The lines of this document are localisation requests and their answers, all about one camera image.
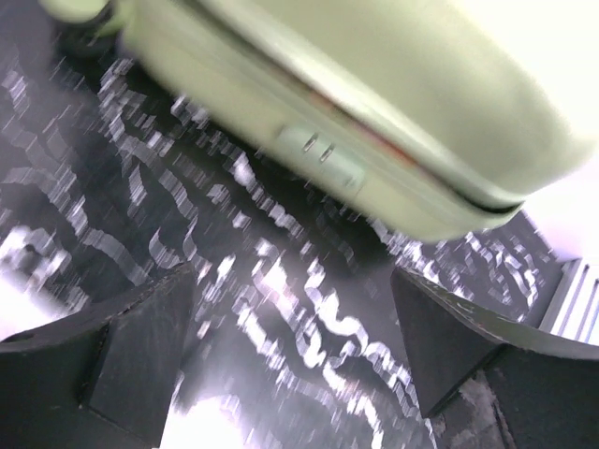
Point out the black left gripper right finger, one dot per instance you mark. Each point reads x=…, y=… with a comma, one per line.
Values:
x=487, y=382

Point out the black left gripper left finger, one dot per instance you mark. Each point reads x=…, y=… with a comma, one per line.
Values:
x=102, y=377

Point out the aluminium frame rail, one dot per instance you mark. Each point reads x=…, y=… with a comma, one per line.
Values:
x=573, y=310

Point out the green hard-shell suitcase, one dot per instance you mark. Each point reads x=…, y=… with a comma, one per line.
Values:
x=437, y=118

